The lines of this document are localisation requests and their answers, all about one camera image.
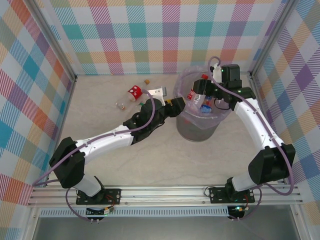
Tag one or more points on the black power connector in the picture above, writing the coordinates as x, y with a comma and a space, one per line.
236, 211
96, 212

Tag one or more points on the grey plastic bin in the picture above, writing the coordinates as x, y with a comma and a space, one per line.
192, 133

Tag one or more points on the blue cap blue label bottle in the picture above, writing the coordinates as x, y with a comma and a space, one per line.
206, 108

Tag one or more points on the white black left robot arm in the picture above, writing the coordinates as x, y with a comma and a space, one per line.
105, 146

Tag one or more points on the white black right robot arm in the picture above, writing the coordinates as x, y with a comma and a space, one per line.
252, 125

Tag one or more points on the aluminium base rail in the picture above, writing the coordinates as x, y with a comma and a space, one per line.
162, 197

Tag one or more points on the grey trash bin with bag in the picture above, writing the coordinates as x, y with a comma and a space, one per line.
200, 120

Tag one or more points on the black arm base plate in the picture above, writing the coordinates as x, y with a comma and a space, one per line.
113, 196
217, 195

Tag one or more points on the red polka dot label bottle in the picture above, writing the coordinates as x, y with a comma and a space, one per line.
135, 93

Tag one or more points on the aluminium frame post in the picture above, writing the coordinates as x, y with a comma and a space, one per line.
273, 37
53, 40

